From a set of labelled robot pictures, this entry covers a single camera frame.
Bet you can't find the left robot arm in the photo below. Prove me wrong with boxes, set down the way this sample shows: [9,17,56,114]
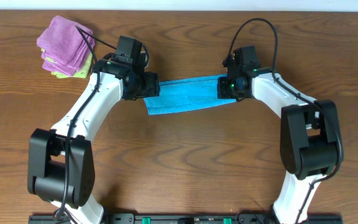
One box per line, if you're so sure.
[27,36,160,223]

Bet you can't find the folded purple cloth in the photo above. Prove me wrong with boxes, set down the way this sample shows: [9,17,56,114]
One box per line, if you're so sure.
[37,16,94,62]

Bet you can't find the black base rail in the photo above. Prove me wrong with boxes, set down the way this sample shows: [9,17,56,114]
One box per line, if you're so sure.
[28,213,344,224]

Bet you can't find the folded green cloth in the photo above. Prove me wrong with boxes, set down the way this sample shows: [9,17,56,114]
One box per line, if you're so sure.
[41,49,93,78]

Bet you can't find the black cable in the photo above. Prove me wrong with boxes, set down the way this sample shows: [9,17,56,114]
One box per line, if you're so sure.
[225,17,344,224]
[53,25,150,220]

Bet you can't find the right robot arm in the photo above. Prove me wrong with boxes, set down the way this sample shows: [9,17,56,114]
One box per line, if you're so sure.
[218,46,343,223]

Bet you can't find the left black cable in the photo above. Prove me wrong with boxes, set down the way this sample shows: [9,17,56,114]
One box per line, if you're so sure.
[53,25,150,220]

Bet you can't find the blue cloth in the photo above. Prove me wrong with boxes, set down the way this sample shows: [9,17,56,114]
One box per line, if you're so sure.
[144,74,236,115]

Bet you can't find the right black cable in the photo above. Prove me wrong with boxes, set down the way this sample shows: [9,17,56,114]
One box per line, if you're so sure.
[225,17,344,224]

